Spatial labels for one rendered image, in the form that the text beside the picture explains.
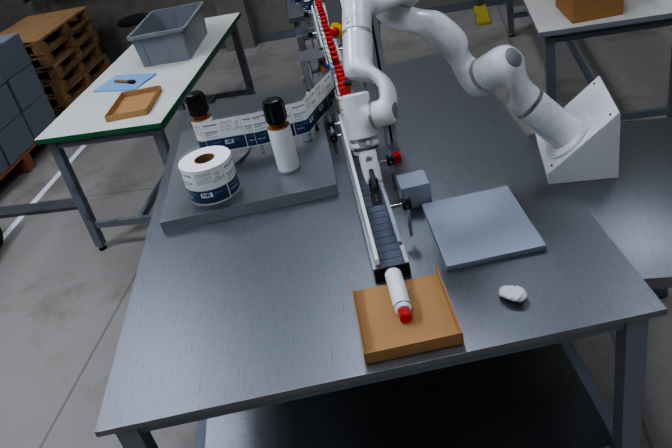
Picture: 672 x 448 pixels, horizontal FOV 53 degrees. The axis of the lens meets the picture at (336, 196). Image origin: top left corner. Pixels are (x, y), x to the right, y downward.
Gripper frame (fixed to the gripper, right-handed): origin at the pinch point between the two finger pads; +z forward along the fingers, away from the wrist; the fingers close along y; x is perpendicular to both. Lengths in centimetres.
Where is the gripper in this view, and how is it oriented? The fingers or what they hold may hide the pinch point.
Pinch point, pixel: (376, 198)
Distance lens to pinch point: 197.7
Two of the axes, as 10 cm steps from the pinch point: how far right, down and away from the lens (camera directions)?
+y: -0.3, -1.9, 9.8
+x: -9.8, 2.1, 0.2
